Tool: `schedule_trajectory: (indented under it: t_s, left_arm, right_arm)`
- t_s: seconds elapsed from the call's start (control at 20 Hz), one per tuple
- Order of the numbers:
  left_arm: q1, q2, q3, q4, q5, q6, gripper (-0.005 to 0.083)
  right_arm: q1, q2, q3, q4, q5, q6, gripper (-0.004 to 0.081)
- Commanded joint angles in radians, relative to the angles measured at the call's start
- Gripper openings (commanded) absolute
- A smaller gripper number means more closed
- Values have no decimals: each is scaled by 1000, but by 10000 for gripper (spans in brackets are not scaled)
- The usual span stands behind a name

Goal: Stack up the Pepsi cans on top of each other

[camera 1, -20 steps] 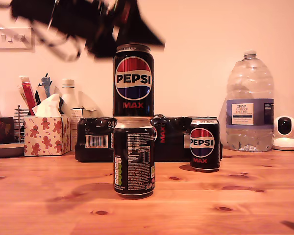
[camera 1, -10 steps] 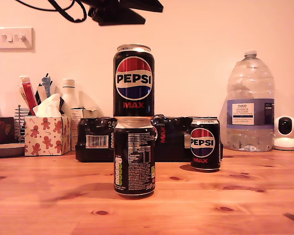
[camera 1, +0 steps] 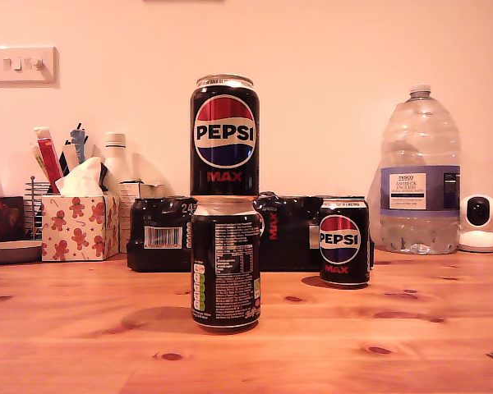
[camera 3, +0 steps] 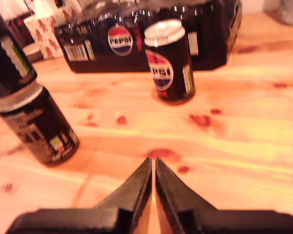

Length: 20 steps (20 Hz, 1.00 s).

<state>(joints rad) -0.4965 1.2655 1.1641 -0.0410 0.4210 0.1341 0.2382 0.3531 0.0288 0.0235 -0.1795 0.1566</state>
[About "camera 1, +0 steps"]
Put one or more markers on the black shrink-wrapped Pepsi multipack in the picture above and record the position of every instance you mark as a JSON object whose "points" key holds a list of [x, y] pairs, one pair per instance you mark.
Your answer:
{"points": [[296, 230]]}

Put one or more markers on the grey ceramic bowl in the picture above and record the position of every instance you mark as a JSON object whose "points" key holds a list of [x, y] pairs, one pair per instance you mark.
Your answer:
{"points": [[8, 252]]}

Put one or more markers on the small white carton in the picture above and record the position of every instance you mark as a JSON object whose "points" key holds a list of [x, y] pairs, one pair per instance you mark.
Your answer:
{"points": [[126, 205]]}

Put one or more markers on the black Pepsi Max can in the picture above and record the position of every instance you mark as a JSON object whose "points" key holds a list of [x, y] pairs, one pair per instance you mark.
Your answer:
{"points": [[343, 242], [224, 135], [226, 267]]}

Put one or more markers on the gingerbread print tissue box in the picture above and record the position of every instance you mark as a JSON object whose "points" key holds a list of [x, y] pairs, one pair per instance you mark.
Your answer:
{"points": [[79, 230]]}

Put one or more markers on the white wall light switch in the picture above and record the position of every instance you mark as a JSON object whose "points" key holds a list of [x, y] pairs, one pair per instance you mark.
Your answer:
{"points": [[24, 78]]}

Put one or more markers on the white plastic bottle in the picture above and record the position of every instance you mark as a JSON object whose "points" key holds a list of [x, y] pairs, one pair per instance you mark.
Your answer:
{"points": [[116, 164]]}

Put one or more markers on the large clear water bottle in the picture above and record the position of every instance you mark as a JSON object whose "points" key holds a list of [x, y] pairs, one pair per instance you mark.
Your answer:
{"points": [[420, 189]]}

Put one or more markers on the white paper tissue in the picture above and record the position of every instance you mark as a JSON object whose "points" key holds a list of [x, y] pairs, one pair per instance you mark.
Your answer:
{"points": [[81, 180]]}

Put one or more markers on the dark red printed box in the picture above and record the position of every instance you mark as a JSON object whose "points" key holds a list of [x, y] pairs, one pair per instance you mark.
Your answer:
{"points": [[4, 217]]}

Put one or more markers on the black white striped packet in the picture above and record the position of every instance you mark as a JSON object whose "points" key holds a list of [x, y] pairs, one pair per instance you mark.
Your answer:
{"points": [[68, 158]]}

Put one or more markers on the small white round camera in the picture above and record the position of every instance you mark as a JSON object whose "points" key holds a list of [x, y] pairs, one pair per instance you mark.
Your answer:
{"points": [[478, 238]]}

